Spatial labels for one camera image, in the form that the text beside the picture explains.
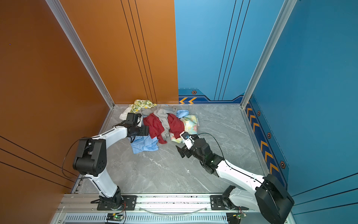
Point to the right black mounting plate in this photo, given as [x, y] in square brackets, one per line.
[220, 202]

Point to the green circuit board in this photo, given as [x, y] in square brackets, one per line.
[239, 216]
[115, 218]

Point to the pastel floral cloth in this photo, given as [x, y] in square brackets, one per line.
[191, 124]

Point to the grey beige cloth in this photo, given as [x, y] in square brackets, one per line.
[160, 111]

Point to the right green circuit board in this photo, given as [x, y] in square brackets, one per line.
[239, 216]

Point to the yellow lemon print cloth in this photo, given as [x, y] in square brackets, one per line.
[136, 106]

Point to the black mounting plate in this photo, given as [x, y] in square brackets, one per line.
[220, 202]
[128, 203]

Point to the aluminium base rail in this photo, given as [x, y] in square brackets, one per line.
[181, 208]

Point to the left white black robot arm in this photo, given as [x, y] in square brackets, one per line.
[91, 159]

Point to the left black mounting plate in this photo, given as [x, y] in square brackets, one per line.
[128, 203]

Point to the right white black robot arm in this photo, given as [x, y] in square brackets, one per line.
[264, 194]

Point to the light blue shirt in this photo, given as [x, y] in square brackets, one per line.
[147, 144]

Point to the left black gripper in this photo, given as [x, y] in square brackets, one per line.
[145, 130]

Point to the left green circuit board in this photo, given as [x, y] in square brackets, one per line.
[115, 218]

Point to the dark red cloth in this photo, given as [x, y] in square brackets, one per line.
[156, 128]

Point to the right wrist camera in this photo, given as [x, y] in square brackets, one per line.
[187, 139]

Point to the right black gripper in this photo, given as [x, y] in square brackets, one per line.
[185, 150]

